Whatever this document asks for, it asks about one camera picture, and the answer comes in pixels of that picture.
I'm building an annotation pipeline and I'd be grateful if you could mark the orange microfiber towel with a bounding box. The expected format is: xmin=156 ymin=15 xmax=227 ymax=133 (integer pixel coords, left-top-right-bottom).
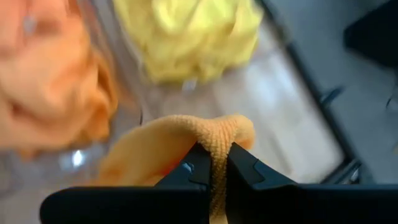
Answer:
xmin=93 ymin=113 xmax=256 ymax=224
xmin=0 ymin=0 xmax=121 ymax=159

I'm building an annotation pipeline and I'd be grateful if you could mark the yellow microfiber towel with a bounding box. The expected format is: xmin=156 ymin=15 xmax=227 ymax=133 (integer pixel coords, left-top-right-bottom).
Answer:
xmin=111 ymin=0 xmax=265 ymax=85

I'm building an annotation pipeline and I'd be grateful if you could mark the black aluminium table frame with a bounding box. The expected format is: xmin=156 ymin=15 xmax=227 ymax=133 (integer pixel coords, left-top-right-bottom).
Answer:
xmin=256 ymin=0 xmax=376 ymax=185

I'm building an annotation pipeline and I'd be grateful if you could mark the black equipment box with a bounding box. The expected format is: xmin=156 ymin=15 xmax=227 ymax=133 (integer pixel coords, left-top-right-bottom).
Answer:
xmin=343 ymin=12 xmax=398 ymax=68

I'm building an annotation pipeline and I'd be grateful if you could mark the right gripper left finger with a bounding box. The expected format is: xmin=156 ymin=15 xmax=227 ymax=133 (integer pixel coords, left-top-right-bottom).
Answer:
xmin=39 ymin=141 xmax=213 ymax=224

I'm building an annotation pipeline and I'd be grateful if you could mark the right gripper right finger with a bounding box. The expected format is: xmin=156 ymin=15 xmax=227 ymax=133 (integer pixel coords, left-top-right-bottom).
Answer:
xmin=224 ymin=142 xmax=398 ymax=224

